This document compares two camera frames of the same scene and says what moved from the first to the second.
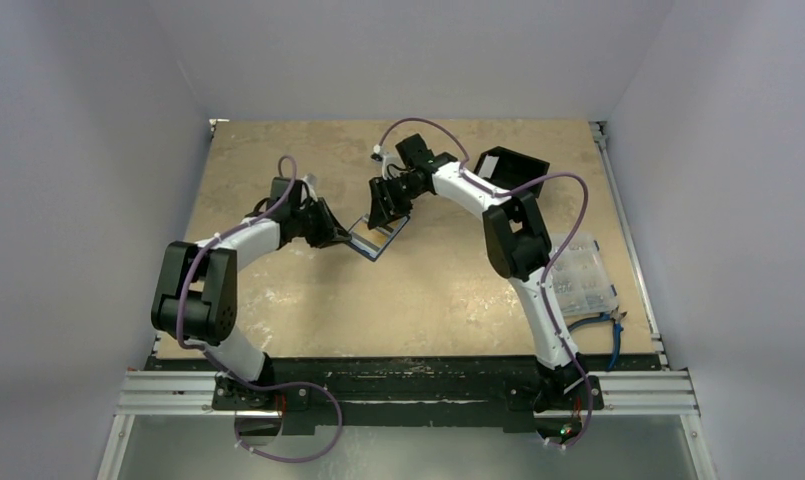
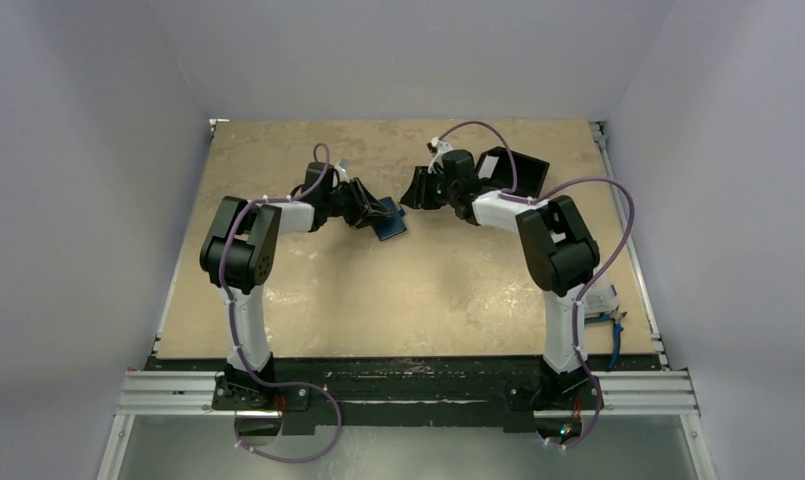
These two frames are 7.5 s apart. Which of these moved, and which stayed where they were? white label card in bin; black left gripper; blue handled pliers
Moved: black left gripper
Stayed: white label card in bin; blue handled pliers
